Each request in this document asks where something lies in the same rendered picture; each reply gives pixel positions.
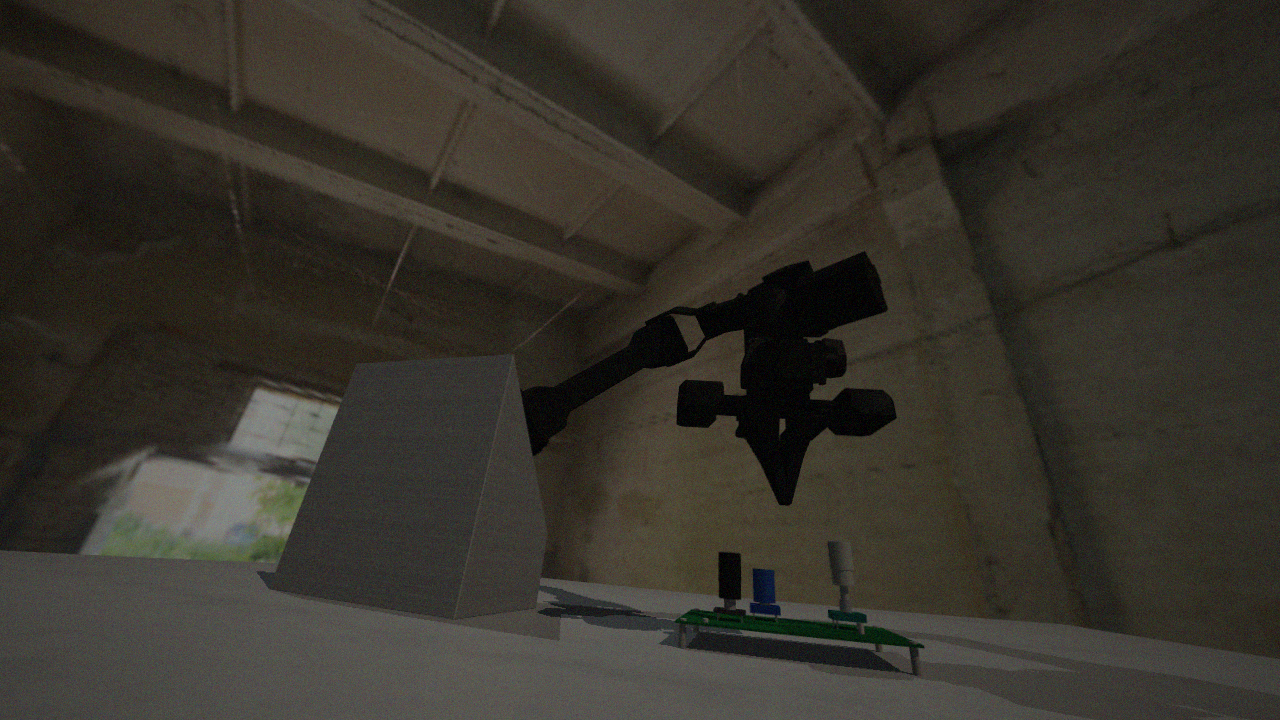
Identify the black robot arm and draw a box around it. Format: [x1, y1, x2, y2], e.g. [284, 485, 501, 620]
[520, 251, 887, 457]

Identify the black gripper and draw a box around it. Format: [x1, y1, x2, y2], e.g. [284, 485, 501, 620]
[676, 379, 897, 506]

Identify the green circuit board with knobs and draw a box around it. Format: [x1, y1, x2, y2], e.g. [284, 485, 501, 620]
[675, 541, 924, 676]

